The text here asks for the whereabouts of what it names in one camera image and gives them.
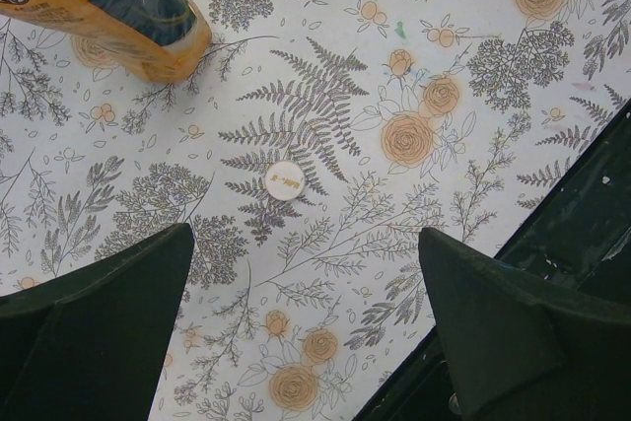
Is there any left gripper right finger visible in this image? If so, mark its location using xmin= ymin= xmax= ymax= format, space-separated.
xmin=418 ymin=228 xmax=630 ymax=420

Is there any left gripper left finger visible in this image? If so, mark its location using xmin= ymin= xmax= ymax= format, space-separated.
xmin=1 ymin=224 xmax=193 ymax=420

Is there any white orange-bottle cap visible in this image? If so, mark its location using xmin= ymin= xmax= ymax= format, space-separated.
xmin=264 ymin=161 xmax=306 ymax=202

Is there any orange juice bottle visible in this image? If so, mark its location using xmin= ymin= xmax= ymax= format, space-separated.
xmin=1 ymin=0 xmax=211 ymax=83

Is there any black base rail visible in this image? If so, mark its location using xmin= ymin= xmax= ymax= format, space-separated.
xmin=358 ymin=107 xmax=630 ymax=420

